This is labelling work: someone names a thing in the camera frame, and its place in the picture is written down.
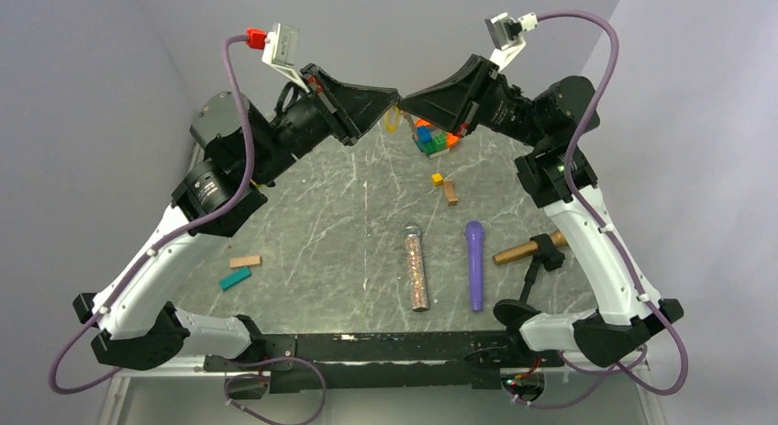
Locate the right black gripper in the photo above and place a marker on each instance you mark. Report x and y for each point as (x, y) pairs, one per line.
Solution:
(457, 103)

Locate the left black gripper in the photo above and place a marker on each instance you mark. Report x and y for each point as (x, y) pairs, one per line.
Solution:
(358, 107)

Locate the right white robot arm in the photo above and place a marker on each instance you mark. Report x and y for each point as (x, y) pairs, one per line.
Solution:
(561, 183)

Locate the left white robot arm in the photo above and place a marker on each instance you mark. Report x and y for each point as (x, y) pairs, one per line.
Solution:
(137, 325)

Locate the orange horseshoe with lego blocks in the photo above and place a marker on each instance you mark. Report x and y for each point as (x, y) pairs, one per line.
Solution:
(430, 140)

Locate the small tan wooden block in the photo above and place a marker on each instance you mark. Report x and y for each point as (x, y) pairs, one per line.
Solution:
(449, 192)

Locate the purple microphone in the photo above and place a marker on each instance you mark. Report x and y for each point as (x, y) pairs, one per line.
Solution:
(474, 235)

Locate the glitter microphone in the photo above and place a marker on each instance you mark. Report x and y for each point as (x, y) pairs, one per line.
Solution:
(412, 238)

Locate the gold microphone on stand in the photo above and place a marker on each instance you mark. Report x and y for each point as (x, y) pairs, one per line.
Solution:
(529, 248)

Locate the teal wooden block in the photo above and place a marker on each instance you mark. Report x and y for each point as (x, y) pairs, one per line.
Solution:
(234, 278)

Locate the black microphone stand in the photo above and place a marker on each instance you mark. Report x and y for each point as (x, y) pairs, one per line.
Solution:
(529, 282)

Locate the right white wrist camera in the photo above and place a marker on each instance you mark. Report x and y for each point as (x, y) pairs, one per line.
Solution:
(507, 35)

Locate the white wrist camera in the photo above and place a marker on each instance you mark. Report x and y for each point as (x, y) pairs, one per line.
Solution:
(507, 35)
(279, 48)

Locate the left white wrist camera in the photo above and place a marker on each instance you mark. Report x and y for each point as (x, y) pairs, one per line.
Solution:
(279, 48)

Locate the black front rail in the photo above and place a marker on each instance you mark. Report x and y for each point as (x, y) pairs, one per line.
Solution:
(480, 359)

